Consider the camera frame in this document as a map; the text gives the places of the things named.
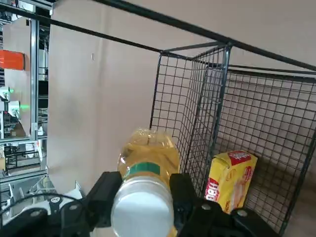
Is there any black wire shelf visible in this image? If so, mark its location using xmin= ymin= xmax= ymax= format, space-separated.
xmin=0 ymin=0 xmax=316 ymax=237

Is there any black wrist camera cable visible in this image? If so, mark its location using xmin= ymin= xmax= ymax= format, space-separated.
xmin=0 ymin=191 xmax=84 ymax=218

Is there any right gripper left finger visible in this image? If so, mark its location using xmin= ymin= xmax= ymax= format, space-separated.
xmin=0 ymin=171 xmax=123 ymax=237

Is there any yellow oil bottle white cap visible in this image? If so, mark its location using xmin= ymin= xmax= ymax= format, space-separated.
xmin=110 ymin=126 xmax=181 ymax=237

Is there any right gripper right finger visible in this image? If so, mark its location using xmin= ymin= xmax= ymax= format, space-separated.
xmin=169 ymin=172 xmax=281 ymax=237

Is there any yellow biscuit box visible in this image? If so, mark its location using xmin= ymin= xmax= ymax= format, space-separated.
xmin=204 ymin=150 xmax=259 ymax=215

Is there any orange box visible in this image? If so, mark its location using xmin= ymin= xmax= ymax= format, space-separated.
xmin=0 ymin=49 xmax=26 ymax=72

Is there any aluminium frame rack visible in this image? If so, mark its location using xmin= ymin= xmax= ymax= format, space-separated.
xmin=0 ymin=0 xmax=54 ymax=178

